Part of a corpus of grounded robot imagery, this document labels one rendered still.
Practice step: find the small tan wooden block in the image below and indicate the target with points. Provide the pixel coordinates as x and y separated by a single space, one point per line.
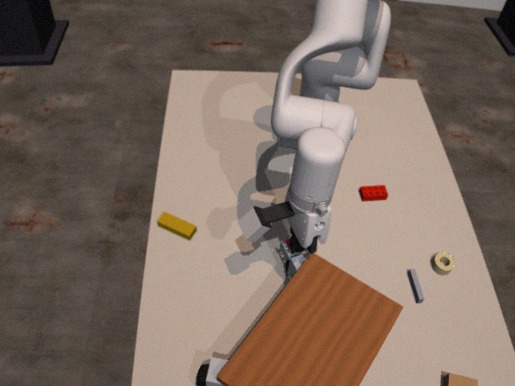
456 380

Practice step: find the red toy brick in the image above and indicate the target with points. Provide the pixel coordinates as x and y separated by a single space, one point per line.
373 193

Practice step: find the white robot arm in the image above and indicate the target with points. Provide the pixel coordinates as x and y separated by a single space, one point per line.
322 128

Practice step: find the beige roll of tape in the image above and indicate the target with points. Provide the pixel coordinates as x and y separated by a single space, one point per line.
447 260

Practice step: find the grey rectangular bar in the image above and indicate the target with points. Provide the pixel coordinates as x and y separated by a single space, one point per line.
417 291

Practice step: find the yellow rectangular block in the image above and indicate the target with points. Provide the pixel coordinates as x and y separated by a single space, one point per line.
177 226

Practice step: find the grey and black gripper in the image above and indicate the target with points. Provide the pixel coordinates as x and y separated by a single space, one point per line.
305 228

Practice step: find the brown wooden dolly with black caster wheels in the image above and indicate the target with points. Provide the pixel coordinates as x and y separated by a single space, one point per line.
324 329

